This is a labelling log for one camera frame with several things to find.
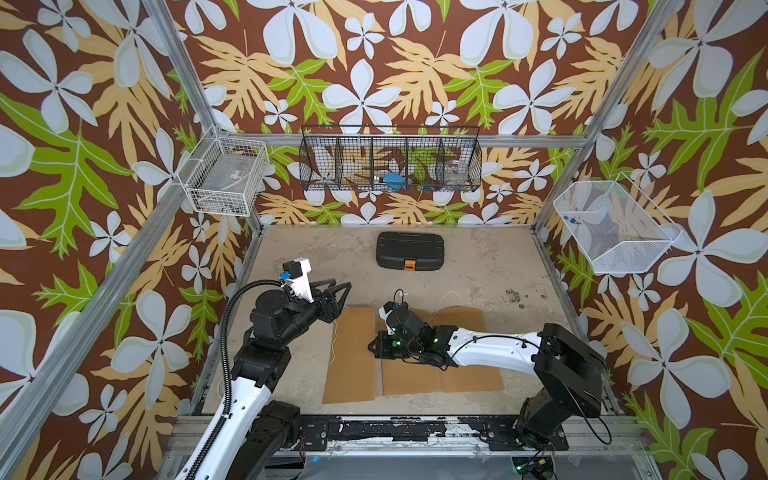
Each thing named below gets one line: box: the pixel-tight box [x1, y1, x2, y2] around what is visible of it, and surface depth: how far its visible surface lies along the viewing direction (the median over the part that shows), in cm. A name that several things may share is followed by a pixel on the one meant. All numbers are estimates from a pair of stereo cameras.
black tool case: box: [375, 232, 445, 271], surface depth 108 cm
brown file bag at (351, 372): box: [322, 307, 375, 404], surface depth 88 cm
